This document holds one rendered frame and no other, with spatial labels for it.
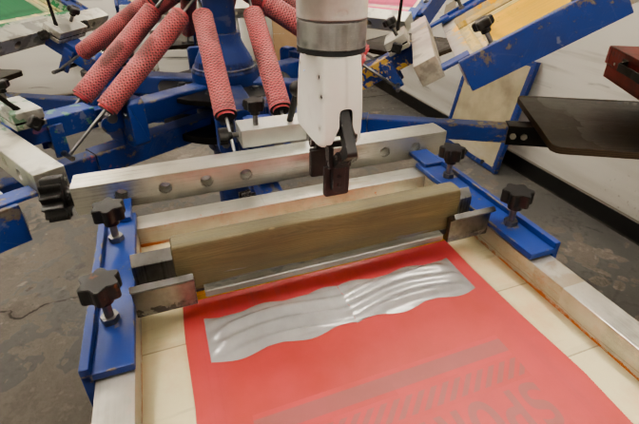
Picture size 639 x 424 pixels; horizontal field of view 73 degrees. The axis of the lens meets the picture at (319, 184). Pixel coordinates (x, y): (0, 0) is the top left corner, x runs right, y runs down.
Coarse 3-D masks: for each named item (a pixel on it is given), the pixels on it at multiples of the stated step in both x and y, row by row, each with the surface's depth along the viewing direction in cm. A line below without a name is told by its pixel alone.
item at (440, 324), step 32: (384, 256) 66; (416, 256) 66; (448, 256) 66; (480, 288) 60; (384, 320) 55; (416, 320) 55; (448, 320) 55; (480, 320) 55; (512, 320) 55; (384, 352) 50; (416, 352) 50; (512, 352) 50; (544, 352) 50; (544, 384) 47; (576, 384) 47; (576, 416) 44; (608, 416) 44
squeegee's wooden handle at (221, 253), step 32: (416, 192) 62; (448, 192) 62; (256, 224) 55; (288, 224) 55; (320, 224) 57; (352, 224) 59; (384, 224) 61; (416, 224) 63; (192, 256) 52; (224, 256) 54; (256, 256) 55; (288, 256) 57; (320, 256) 59
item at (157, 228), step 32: (288, 192) 76; (320, 192) 76; (352, 192) 77; (384, 192) 80; (160, 224) 67; (192, 224) 69; (224, 224) 71; (512, 256) 63; (544, 256) 60; (544, 288) 58; (576, 288) 55; (576, 320) 54; (608, 320) 50; (608, 352) 50; (96, 384) 43; (128, 384) 43; (96, 416) 40; (128, 416) 40
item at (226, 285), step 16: (400, 240) 63; (416, 240) 63; (432, 240) 64; (336, 256) 60; (352, 256) 60; (368, 256) 61; (272, 272) 57; (288, 272) 57; (304, 272) 58; (208, 288) 54; (224, 288) 54; (240, 288) 55
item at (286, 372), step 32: (256, 288) 60; (288, 288) 60; (192, 320) 55; (192, 352) 50; (288, 352) 50; (320, 352) 50; (352, 352) 50; (192, 384) 47; (224, 384) 47; (256, 384) 47; (288, 384) 47; (320, 384) 47; (224, 416) 44
